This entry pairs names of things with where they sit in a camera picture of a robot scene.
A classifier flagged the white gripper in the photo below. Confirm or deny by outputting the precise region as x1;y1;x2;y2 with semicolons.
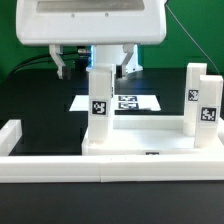
16;0;167;80

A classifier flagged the white desk top panel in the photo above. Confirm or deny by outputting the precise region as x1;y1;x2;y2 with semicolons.
81;114;224;157

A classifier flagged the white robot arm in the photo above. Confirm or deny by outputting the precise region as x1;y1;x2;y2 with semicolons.
16;0;167;78

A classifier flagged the fiducial marker sheet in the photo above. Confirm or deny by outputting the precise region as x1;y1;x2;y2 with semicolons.
70;95;161;111

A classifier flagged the black cable bundle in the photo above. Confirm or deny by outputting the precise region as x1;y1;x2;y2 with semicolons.
6;50;92;79

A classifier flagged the white U-shaped fixture frame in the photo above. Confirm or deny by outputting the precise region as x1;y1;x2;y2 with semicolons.
0;120;224;183

